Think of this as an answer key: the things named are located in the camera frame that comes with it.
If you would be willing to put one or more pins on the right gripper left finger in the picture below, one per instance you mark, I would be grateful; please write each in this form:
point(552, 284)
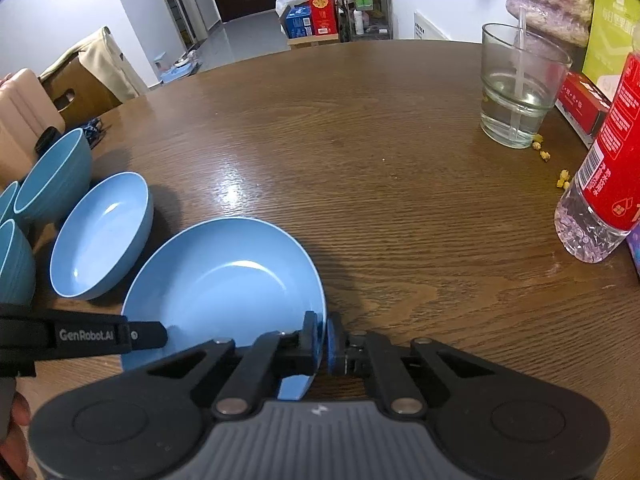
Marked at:
point(262, 367)

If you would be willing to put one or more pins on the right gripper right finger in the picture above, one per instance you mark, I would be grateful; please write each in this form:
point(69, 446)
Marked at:
point(372, 358)

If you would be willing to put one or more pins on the blue bowl front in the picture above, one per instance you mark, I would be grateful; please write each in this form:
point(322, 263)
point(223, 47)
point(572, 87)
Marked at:
point(18, 268)

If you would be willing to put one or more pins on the blue bowl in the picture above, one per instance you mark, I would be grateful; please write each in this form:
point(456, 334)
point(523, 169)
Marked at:
point(18, 268)
point(57, 182)
point(7, 200)

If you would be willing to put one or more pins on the light blue plate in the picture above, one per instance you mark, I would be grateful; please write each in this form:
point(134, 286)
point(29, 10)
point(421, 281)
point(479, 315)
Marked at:
point(234, 278)
point(102, 237)

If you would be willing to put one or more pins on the blue bowl back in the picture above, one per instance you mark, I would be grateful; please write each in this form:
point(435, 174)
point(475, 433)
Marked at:
point(57, 182)

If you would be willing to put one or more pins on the person's left hand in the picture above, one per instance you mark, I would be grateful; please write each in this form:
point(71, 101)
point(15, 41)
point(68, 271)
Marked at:
point(15, 448)

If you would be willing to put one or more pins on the black cylindrical cup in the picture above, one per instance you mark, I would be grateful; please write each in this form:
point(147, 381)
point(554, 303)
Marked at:
point(49, 137)

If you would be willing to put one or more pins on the pink ribbed suitcase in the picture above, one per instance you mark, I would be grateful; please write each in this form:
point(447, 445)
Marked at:
point(26, 113)

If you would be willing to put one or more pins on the wooden chair with beige cloth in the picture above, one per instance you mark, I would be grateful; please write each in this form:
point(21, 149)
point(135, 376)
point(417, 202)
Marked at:
point(91, 78)

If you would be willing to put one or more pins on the water bottle red label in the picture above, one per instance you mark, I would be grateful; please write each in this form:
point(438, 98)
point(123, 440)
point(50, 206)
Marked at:
point(601, 206)

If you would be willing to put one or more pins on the purple tissue box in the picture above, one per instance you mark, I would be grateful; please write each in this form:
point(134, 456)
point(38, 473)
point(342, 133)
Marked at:
point(633, 242)

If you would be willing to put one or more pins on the clear drinking glass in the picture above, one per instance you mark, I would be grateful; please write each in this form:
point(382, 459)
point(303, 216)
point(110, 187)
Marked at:
point(522, 74)

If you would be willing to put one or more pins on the red flat box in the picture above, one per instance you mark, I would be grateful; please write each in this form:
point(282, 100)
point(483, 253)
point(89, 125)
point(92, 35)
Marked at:
point(583, 105)

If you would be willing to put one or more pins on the red box on floor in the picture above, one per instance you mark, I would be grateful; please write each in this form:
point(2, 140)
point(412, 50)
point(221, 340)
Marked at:
point(323, 17)

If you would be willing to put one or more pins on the blue box on floor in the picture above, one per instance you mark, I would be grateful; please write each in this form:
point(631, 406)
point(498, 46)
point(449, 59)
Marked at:
point(298, 22)

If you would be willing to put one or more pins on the green yellow package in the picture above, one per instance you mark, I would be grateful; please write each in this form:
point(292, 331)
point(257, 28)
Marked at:
point(611, 39)

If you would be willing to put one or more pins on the white board against wall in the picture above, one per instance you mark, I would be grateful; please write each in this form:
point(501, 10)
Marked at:
point(424, 29)

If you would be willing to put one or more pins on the metal wire rack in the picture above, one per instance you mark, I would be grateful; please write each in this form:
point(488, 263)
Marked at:
point(365, 20)

